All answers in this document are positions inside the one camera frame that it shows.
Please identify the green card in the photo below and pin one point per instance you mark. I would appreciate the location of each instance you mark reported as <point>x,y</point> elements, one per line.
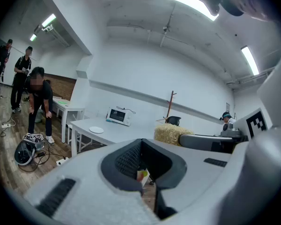
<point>62,103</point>

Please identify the white plate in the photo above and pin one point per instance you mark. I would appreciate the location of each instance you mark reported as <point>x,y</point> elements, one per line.
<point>96,129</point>

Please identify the black head-worn camera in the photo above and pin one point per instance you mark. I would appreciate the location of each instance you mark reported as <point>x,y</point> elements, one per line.
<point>210,2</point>

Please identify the green bag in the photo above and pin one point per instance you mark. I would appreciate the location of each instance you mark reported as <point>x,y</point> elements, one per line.
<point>38,116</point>

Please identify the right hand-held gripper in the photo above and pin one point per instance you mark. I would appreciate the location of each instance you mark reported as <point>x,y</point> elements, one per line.
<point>243,130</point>

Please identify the white microwave oven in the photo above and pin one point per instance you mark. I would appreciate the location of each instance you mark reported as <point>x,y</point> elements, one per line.
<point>118,116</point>

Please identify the wooden coat rack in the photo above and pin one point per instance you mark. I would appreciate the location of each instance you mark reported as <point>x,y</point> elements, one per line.
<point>170,104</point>

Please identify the small white table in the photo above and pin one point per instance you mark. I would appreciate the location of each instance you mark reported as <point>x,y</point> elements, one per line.
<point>68,109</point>

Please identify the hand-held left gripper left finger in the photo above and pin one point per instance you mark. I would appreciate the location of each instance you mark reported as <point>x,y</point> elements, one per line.
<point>84,196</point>

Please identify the open grey equipment case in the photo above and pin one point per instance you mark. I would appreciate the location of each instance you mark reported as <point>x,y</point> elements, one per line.
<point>25,152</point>

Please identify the wooden clothes hanger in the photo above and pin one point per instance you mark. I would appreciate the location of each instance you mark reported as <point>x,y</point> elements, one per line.
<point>162,119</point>

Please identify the white power strip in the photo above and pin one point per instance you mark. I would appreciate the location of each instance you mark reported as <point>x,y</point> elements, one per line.
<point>6,125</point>
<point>62,161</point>

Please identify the tan scrubbing sponge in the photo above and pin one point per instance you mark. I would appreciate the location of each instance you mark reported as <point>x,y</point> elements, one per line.
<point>168,132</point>

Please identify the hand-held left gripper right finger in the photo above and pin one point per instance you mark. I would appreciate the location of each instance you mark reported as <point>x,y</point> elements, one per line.
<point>201,179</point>

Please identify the small white printed box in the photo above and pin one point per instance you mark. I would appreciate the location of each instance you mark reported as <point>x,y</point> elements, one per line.
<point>142,176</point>

